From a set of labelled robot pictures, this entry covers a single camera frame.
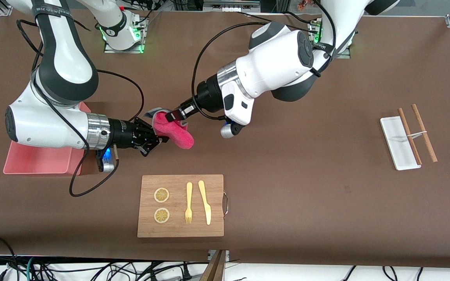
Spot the wooden cutting board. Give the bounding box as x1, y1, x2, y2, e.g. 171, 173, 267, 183
137, 174, 229, 238

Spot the pink and grey cloth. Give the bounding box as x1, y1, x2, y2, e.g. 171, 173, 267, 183
144, 108, 195, 150

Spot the yellow plastic knife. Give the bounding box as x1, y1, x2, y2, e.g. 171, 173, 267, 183
198, 180, 212, 226

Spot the teal floor cable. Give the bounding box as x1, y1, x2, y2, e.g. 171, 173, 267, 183
26, 257, 38, 281

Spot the wooden plank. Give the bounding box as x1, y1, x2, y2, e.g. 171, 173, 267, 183
200, 250, 227, 281

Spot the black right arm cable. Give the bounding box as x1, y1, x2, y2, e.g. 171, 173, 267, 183
16, 20, 145, 197

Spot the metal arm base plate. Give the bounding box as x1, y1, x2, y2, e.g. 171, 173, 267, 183
104, 18, 148, 54
309, 18, 351, 59

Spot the grey metal box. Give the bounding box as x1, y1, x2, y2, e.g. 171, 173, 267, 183
204, 0, 261, 12

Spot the black cable on table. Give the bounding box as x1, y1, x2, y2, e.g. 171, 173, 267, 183
233, 11, 272, 24

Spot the small metal bracket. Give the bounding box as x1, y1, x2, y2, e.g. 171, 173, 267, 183
207, 250, 230, 263

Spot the white rectangular plate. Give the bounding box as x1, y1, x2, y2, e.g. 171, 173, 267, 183
380, 116, 421, 171

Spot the pink plastic bin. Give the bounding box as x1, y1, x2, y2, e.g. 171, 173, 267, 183
3, 102, 93, 175

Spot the yellow plastic fork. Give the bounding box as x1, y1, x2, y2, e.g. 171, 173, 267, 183
185, 182, 193, 224

